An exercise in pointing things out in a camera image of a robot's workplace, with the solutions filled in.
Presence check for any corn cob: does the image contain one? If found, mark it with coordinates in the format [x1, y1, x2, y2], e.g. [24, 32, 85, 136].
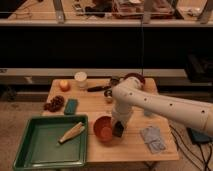
[58, 122, 85, 144]

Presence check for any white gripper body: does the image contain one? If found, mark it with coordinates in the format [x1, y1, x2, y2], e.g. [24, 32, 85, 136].
[112, 109, 131, 128]

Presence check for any blue cup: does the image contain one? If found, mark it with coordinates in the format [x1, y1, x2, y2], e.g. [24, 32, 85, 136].
[144, 109, 154, 117]

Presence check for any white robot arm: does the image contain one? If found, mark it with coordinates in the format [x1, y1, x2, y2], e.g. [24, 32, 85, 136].
[112, 77, 213, 137]

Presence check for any bunch of red grapes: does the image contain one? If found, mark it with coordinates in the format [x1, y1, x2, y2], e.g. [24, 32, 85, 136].
[43, 95, 65, 112]

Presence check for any white cup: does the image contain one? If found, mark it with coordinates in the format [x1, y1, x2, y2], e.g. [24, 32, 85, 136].
[74, 72, 87, 89]

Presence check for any green plastic tray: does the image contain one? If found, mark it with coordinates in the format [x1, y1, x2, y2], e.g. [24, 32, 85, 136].
[13, 115, 88, 171]

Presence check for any orange apple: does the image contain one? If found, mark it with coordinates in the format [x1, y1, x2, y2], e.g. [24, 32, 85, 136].
[59, 80, 70, 91]

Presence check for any dark red bowl with food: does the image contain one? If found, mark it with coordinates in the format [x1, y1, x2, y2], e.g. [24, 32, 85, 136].
[124, 73, 145, 89]

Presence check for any small dark round container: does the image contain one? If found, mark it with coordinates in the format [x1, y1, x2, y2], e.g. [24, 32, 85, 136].
[109, 76, 120, 86]

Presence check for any grey folded cloth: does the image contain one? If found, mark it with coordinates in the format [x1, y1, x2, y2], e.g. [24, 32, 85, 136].
[140, 126, 166, 154]

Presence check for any black handled knife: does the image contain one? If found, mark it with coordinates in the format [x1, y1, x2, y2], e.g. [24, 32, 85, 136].
[87, 86, 111, 92]

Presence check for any green sponge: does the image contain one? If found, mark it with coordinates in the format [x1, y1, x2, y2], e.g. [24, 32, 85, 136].
[64, 99, 78, 115]

